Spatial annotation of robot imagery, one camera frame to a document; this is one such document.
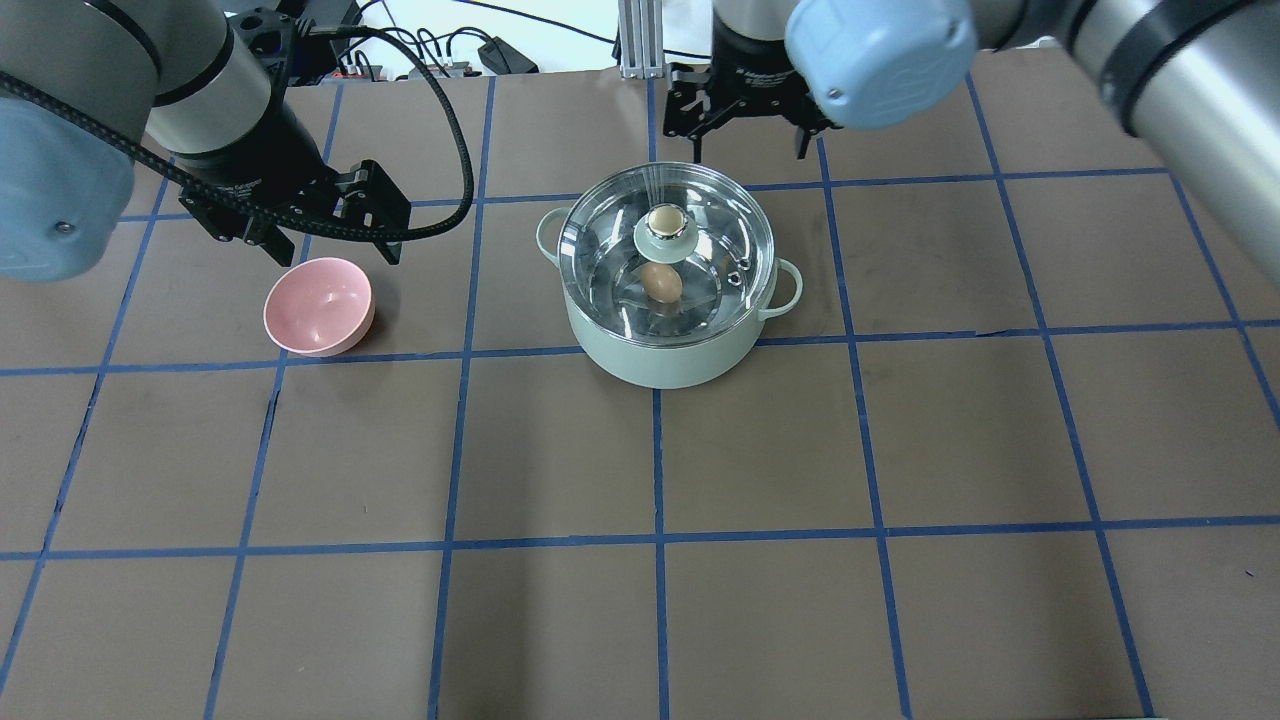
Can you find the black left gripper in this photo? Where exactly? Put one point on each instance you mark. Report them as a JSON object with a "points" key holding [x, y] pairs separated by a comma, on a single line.
{"points": [[258, 152]]}

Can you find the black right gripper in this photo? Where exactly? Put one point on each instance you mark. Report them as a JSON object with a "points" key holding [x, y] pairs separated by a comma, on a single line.
{"points": [[752, 60]]}

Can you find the glass pot lid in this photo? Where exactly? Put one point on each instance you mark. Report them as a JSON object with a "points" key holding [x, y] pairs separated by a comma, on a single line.
{"points": [[682, 214]]}

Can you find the brown egg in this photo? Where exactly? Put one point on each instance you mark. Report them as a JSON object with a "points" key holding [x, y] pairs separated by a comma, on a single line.
{"points": [[661, 282]]}

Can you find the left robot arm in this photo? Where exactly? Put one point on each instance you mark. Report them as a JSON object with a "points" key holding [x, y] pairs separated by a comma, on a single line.
{"points": [[94, 90]]}

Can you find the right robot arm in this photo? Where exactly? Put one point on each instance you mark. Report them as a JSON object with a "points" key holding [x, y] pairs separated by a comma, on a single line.
{"points": [[1194, 80]]}

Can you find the mint green cooking pot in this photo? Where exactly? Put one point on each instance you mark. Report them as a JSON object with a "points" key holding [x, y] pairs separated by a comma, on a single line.
{"points": [[682, 367]]}

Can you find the pink bowl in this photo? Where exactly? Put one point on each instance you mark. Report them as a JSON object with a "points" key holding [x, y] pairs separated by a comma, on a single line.
{"points": [[320, 308]]}

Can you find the black power adapter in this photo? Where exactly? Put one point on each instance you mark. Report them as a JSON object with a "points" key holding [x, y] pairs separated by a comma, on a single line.
{"points": [[503, 59]]}

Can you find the aluminium frame post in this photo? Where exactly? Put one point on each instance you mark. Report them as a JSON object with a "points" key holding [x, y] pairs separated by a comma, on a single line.
{"points": [[639, 40]]}

